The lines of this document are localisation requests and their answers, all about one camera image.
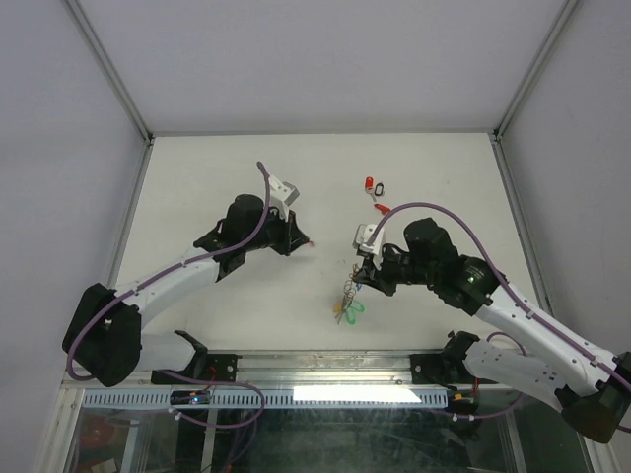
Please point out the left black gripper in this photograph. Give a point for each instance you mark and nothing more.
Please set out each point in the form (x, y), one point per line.
(292, 236)

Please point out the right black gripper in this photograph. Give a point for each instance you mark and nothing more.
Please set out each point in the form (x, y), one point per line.
(375, 276)

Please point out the green tag key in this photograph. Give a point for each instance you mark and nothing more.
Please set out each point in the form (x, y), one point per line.
(356, 307)

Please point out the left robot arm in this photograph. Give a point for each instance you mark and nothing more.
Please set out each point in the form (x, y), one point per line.
(106, 335)

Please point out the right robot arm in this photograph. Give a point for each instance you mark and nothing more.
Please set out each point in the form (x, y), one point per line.
(588, 385)

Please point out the red tag with ring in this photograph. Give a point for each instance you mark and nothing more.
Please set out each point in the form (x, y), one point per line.
(383, 209)

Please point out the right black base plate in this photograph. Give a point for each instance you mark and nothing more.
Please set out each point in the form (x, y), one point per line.
(433, 368)

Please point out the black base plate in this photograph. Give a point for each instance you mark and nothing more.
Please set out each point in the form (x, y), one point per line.
(205, 368)
(433, 368)

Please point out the aluminium mounting rail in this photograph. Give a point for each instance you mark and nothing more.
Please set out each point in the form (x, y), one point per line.
(267, 369)

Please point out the white slotted cable duct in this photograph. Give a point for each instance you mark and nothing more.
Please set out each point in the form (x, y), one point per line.
(301, 397)

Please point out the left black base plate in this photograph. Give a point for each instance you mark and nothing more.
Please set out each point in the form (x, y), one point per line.
(205, 368)

